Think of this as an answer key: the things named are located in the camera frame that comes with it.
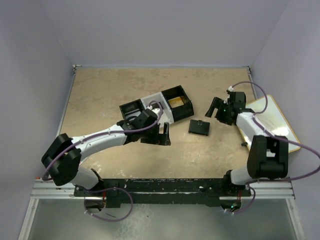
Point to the black leather card holder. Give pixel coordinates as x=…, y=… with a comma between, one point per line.
x=199, y=127

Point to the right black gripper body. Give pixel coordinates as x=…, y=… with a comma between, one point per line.
x=220, y=114

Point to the aluminium frame rail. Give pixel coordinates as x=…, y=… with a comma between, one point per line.
x=259, y=190

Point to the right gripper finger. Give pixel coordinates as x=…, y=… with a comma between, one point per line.
x=214, y=105
x=219, y=115

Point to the gold credit card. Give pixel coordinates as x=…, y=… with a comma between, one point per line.
x=176, y=102

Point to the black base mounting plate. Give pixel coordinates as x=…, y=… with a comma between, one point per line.
x=177, y=191

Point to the white board with wood rim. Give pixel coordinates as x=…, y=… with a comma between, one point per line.
x=272, y=119

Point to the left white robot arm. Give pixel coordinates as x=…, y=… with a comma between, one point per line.
x=62, y=160

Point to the black and white organizer tray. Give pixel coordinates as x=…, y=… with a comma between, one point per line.
x=160, y=100

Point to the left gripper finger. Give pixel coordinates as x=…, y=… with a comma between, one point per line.
x=166, y=135
x=159, y=136

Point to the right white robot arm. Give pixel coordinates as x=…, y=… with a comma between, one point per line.
x=268, y=157

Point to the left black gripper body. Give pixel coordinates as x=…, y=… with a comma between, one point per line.
x=155, y=136

